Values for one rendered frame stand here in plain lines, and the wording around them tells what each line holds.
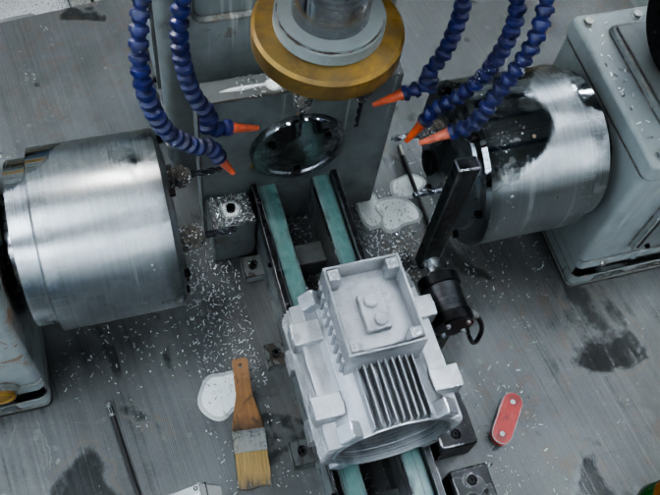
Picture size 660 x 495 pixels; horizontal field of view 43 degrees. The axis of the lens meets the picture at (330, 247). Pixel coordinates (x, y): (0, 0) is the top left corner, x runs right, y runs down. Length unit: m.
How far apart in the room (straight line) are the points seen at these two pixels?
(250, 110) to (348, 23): 0.30
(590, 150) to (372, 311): 0.40
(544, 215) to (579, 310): 0.30
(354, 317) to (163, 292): 0.25
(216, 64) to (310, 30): 0.36
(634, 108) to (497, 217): 0.25
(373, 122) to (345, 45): 0.36
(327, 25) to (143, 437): 0.69
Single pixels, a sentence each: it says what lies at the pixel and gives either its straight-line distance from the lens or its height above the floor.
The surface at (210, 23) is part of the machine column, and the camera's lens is 1.22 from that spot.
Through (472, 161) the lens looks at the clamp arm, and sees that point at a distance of 1.02.
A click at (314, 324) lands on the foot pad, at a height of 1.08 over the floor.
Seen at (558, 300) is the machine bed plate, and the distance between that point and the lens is 1.49.
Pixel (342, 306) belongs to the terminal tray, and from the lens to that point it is 1.04.
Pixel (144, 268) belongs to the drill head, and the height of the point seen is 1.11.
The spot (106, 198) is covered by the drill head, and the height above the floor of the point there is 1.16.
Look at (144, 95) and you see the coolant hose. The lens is 0.94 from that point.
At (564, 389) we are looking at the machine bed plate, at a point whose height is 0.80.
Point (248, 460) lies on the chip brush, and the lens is 1.29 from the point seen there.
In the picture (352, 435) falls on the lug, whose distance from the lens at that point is 1.01.
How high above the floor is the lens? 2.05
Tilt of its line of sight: 61 degrees down
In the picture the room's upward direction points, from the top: 12 degrees clockwise
